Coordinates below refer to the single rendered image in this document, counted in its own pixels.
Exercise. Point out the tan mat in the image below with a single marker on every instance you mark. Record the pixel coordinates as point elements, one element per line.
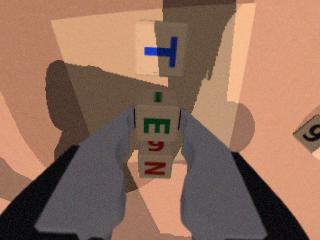
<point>98,52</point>

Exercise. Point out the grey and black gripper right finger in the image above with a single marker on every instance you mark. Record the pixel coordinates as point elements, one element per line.
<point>223,197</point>

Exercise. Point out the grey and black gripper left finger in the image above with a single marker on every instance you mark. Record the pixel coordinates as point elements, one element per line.
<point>80,195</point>

